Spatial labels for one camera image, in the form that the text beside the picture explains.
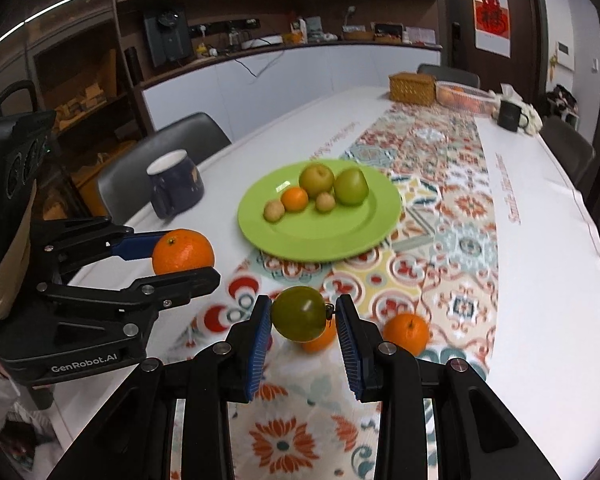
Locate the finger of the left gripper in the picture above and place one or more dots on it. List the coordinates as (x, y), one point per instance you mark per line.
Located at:
(158, 292)
(68, 245)

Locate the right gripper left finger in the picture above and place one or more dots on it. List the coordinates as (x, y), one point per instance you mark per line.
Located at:
(131, 436)

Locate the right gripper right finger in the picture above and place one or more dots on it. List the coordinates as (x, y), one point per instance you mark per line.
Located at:
(477, 437)

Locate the large orange mandarin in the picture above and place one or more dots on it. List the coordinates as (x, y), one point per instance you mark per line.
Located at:
(182, 250)

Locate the orange with stem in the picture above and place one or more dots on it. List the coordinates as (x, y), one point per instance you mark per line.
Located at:
(408, 331)

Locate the brown longan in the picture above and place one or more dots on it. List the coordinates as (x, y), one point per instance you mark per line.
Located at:
(273, 211)
(325, 202)

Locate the small green tomato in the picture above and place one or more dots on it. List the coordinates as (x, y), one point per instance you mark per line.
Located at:
(299, 313)

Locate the small orange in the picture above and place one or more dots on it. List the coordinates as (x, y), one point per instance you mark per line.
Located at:
(323, 341)
(295, 199)

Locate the yellow-green round fruit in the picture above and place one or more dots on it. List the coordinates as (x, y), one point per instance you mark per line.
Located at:
(316, 179)

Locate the large green fruit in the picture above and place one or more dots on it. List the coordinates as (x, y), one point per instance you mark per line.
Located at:
(350, 187)

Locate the left near grey chair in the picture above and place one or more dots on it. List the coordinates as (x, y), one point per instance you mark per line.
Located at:
(124, 187)

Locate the dark blue mug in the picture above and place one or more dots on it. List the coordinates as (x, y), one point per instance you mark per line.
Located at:
(175, 184)

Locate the patterned table runner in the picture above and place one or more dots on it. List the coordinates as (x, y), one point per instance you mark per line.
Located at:
(440, 263)

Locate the right far grey chair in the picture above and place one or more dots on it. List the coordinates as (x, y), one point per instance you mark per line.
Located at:
(572, 151)

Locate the white tissue cloth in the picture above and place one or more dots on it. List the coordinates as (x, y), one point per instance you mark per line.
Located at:
(509, 93)

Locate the black mug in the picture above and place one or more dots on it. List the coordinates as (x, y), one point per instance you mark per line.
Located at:
(511, 116)

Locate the fruit basket bowl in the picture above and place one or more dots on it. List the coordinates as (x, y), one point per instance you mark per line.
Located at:
(464, 98)

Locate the wicker basket box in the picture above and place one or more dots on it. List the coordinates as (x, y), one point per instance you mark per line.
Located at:
(412, 88)

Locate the end grey chair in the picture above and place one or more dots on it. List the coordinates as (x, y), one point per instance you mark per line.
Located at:
(451, 74)

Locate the dark wooden door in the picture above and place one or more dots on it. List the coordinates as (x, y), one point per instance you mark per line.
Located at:
(526, 68)

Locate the red door poster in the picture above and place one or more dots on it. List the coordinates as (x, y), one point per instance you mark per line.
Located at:
(492, 26)

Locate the black wall appliance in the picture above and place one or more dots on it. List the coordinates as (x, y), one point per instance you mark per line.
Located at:
(167, 36)

